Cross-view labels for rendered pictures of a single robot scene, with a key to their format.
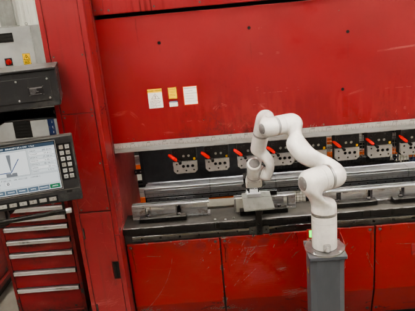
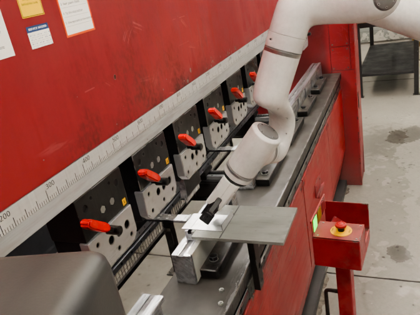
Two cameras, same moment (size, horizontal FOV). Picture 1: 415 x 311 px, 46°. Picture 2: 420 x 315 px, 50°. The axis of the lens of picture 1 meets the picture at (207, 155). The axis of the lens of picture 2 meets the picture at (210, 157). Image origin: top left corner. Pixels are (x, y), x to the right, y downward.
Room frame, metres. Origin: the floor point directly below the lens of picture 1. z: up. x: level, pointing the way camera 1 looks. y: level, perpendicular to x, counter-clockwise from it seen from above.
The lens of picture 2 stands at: (2.39, 0.78, 1.67)
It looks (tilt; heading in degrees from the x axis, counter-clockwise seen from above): 22 degrees down; 294
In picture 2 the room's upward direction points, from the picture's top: 11 degrees counter-clockwise
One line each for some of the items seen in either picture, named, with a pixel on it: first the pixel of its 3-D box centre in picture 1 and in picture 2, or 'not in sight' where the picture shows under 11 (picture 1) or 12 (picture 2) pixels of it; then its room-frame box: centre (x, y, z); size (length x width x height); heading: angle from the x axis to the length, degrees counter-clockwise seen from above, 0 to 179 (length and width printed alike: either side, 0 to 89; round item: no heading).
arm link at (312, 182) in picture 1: (317, 191); not in sight; (2.12, -0.50, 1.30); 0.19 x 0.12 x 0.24; 114
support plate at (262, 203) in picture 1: (257, 200); (245, 223); (2.79, -0.28, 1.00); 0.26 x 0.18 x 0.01; 178
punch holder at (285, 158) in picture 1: (280, 150); (205, 117); (2.93, -0.46, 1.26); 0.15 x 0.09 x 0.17; 88
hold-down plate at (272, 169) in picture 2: (352, 203); (272, 165); (2.86, -0.89, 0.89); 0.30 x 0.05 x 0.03; 88
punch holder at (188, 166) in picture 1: (184, 158); (92, 220); (2.95, 0.14, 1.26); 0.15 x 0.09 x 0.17; 88
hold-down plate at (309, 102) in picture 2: not in sight; (307, 105); (2.83, -1.69, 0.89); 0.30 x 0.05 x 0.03; 88
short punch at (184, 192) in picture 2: not in sight; (189, 181); (2.94, -0.28, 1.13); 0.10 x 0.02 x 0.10; 88
